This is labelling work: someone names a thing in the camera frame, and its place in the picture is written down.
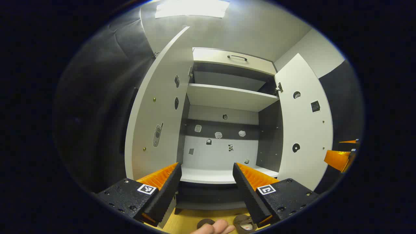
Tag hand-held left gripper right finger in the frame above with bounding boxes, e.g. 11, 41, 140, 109
232, 162, 320, 228

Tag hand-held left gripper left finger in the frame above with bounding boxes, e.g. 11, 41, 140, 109
94, 162, 182, 228

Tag white door with cat sticker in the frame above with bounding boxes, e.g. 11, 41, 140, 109
274, 53, 334, 191

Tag white door with phone sticker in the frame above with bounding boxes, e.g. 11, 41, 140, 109
124, 26, 194, 228

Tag white cabinet shelf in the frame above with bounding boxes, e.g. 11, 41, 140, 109
186, 84, 280, 112
180, 164, 279, 185

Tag white cabinet drawer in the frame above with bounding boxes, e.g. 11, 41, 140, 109
192, 48, 277, 76

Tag black backdrop cloth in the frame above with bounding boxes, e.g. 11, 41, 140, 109
54, 8, 364, 195

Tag ceiling light panel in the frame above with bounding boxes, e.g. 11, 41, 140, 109
155, 0, 229, 18

